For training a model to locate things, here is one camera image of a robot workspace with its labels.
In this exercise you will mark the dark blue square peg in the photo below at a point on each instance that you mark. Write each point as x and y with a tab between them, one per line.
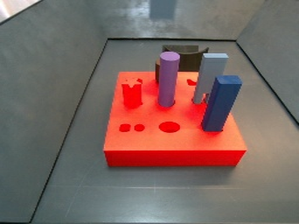
222	98

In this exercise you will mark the black curved fixture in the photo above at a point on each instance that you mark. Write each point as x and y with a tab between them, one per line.
190	56

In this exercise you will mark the red shape sorter base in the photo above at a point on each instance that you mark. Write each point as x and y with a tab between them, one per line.
156	136

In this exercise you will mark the purple cylinder peg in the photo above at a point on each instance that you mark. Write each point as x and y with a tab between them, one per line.
170	60

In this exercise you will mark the red star peg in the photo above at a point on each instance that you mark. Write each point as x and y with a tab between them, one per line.
132	92

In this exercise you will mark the light blue arch peg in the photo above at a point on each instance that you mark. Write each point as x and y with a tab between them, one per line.
212	65

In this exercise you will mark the dark brown hexagon peg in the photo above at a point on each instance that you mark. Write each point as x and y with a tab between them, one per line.
156	70

